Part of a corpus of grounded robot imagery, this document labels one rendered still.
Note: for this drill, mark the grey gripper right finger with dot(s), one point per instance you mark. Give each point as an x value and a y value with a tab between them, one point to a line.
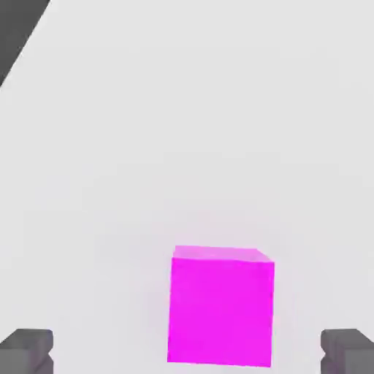
347	350

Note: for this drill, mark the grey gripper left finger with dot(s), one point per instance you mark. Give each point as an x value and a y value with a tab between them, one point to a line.
26	350

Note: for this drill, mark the small magenta cube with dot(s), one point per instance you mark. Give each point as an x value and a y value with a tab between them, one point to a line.
220	309

